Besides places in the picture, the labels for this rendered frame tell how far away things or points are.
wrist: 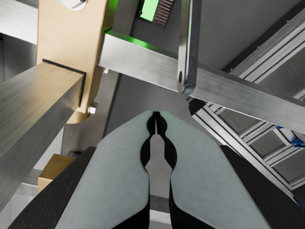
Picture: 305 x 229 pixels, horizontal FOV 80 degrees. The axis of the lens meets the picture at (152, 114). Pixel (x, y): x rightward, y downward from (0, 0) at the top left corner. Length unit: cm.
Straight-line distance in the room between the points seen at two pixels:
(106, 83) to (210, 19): 79
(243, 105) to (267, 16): 96
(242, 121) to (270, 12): 54
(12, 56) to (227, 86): 42
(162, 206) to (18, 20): 32
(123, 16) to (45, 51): 15
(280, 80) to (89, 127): 87
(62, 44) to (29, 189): 25
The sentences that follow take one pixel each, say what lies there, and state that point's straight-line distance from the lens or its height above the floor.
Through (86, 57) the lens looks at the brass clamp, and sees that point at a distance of 18.
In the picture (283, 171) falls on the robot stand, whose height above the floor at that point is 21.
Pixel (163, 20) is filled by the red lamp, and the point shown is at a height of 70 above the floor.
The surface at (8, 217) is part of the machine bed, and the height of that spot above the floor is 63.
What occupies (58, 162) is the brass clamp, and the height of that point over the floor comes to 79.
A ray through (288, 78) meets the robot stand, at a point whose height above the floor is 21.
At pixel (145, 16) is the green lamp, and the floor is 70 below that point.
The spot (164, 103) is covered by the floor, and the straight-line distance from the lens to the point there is 113.
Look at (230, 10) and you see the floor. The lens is 107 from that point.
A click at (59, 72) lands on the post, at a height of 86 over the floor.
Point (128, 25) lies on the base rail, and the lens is 31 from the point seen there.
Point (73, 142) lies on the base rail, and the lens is 43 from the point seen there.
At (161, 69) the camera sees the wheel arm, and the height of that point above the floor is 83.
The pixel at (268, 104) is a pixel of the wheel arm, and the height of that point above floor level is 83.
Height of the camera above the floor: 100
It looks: 60 degrees down
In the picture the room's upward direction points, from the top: 179 degrees clockwise
